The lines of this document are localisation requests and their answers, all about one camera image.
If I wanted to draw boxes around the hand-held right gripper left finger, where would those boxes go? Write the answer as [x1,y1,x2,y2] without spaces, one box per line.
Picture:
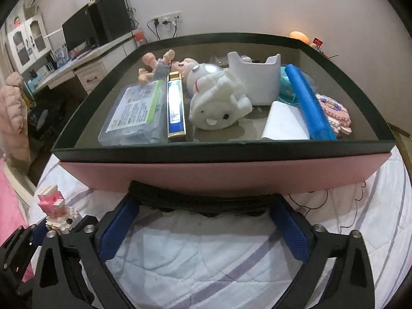
[32,195,140,309]

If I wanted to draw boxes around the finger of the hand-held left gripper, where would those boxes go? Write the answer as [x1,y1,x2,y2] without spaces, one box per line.
[19,221,49,249]
[66,215,99,235]

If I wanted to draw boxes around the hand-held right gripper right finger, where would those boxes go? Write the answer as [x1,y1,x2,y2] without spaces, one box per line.
[270,195,375,309]

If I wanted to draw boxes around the pink white brick figure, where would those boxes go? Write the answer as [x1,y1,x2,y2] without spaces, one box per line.
[37,185,79,234]

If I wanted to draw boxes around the pink box with dark rim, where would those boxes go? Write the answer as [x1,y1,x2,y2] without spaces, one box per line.
[51,32,396,198]

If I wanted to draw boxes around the pink pearl hair accessory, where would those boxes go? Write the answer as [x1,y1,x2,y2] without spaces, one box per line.
[315,93,353,136]

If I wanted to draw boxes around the blue tube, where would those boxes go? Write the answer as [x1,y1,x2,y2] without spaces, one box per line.
[285,64,338,140]

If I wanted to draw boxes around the gold blue slim box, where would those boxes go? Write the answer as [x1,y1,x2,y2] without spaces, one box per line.
[167,71,188,142]

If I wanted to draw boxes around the white plush doll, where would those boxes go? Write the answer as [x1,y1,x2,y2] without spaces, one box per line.
[179,58,253,131]

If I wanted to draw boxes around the white curved holder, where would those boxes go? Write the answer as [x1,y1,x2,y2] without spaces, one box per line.
[227,51,281,106]

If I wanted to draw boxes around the baby doll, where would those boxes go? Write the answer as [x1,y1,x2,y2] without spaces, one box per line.
[138,49,177,86]

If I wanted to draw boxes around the striped white bed sheet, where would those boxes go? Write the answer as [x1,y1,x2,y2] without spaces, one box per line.
[27,148,412,309]

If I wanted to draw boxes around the white charger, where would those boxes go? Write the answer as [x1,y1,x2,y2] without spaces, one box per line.
[261,100,310,140]

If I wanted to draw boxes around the black office chair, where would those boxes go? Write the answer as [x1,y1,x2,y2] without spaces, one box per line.
[27,97,65,142]

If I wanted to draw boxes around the clear pack with green label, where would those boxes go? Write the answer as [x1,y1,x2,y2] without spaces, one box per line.
[97,80,168,145]

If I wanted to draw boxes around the pink padded jacket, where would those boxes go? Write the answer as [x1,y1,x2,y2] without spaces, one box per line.
[0,72,33,161]

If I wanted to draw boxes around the teal round container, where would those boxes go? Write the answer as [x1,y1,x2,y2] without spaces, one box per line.
[278,66,317,107]

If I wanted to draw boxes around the blue desk organizer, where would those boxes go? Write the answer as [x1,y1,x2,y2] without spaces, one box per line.
[24,66,54,92]

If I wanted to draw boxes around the blue labelled bottles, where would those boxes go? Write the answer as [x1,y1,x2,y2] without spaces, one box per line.
[51,47,70,63]

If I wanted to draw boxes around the white desk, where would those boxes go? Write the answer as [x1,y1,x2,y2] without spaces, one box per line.
[24,32,145,95]

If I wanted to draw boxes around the black monitor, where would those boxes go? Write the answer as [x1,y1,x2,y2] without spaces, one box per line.
[62,5,99,52]

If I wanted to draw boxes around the orange octopus plush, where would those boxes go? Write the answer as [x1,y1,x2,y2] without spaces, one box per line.
[289,31,310,44]

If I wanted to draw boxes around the clear bottle with orange lid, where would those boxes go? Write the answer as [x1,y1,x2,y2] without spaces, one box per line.
[133,29,149,47]

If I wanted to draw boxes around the white glass door cabinet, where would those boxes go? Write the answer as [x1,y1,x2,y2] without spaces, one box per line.
[7,14,52,74]

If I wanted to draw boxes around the large black speaker box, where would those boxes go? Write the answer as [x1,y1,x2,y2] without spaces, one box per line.
[88,0,133,45]

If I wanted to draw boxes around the black power cables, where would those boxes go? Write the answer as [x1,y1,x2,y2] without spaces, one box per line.
[147,19,179,41]

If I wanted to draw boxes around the white wall outlet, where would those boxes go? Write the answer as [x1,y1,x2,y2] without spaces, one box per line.
[151,11,182,26]

